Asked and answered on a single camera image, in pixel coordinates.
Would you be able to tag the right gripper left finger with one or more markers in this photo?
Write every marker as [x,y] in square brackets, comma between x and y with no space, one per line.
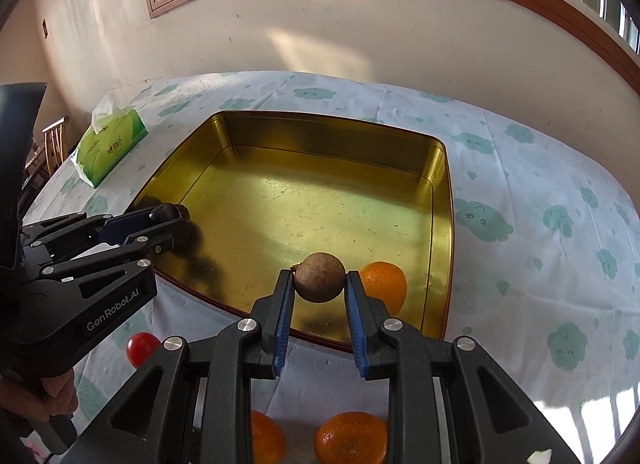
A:
[190,401]

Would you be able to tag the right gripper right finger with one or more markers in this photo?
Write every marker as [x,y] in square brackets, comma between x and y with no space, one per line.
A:
[447,400]

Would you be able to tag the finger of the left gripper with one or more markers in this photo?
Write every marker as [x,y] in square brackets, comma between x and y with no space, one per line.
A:
[122,272]
[105,228]

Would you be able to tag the red cherry tomato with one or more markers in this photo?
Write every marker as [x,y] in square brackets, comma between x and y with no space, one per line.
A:
[139,347]

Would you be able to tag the orange tangerine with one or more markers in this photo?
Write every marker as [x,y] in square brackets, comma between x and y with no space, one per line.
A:
[352,437]
[268,440]

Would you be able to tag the small orange kumquat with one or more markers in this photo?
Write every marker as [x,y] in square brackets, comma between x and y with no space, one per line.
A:
[387,282]

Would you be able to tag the brown longan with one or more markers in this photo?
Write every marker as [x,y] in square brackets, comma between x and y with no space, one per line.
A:
[320,277]

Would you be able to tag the person's left hand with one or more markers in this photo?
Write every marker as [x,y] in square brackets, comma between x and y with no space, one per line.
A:
[57,397]

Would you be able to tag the green tissue pack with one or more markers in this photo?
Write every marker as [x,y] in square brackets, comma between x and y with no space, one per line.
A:
[111,135]

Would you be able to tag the wooden chair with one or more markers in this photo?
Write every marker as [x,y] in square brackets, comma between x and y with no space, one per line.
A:
[45,158]

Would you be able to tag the red gold toffee tin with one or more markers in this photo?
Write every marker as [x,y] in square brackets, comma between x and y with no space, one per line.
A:
[266,189]

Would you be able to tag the cloud pattern tablecloth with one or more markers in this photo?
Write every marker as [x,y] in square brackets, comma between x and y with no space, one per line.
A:
[546,261]

